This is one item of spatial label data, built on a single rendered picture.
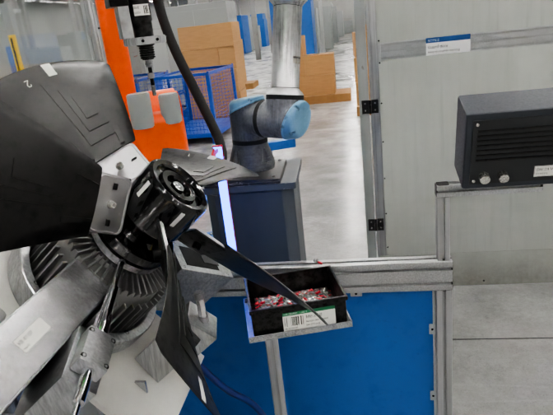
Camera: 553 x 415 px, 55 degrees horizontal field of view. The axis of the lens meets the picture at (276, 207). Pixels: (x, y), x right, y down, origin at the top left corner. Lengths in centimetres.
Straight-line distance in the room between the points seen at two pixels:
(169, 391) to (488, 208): 221
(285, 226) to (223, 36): 741
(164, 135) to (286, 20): 335
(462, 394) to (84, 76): 185
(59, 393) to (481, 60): 239
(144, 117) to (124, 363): 391
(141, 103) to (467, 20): 292
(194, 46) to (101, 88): 809
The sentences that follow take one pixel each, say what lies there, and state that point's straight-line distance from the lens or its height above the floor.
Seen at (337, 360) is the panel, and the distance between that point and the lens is 153.
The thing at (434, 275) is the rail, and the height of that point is 82.
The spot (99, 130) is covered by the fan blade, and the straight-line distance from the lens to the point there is 97.
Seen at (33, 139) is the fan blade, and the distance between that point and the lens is 77.
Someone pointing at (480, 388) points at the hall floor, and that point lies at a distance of 239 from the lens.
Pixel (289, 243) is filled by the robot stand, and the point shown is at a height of 79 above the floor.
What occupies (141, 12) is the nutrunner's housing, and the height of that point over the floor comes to 149.
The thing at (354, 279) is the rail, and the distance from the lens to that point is 138.
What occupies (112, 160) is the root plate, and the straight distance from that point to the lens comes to 94.
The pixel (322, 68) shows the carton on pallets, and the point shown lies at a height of 61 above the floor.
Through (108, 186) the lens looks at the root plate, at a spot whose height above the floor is 125.
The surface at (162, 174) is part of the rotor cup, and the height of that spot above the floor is 125.
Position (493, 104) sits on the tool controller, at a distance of 127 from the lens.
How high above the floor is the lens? 145
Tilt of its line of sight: 19 degrees down
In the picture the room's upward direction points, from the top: 7 degrees counter-clockwise
